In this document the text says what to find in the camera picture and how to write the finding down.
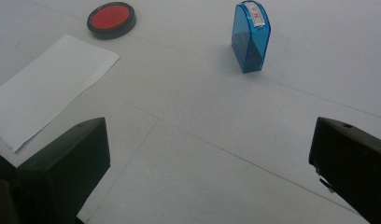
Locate blue transparent stamp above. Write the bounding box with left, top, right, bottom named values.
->
left=231, top=0, right=272, bottom=75

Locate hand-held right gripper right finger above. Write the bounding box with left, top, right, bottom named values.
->
left=308, top=117, right=381, bottom=224

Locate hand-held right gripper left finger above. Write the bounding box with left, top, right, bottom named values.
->
left=15, top=117, right=111, bottom=224

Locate round red ink pad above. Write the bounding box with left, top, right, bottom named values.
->
left=86, top=1, right=137, bottom=40

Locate white paper sheet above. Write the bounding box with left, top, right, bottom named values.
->
left=0, top=34, right=121, bottom=153

